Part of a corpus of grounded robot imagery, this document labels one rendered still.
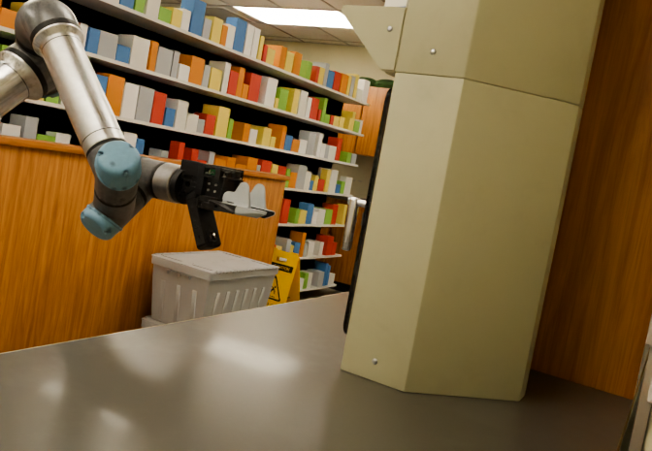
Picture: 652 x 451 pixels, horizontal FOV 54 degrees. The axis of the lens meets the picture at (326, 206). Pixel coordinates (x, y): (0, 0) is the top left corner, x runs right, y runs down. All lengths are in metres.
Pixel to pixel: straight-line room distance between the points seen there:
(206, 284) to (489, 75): 2.38
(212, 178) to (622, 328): 0.79
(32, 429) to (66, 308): 2.51
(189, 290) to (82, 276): 0.50
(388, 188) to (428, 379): 0.29
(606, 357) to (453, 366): 0.37
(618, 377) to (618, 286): 0.16
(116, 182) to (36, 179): 1.83
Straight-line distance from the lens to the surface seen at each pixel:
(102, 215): 1.26
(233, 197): 1.18
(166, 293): 3.37
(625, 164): 1.29
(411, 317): 0.98
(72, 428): 0.75
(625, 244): 1.28
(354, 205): 1.07
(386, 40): 1.03
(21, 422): 0.76
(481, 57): 0.99
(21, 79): 1.45
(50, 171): 3.01
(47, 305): 3.17
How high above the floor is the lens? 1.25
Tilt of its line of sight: 4 degrees down
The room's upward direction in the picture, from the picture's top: 10 degrees clockwise
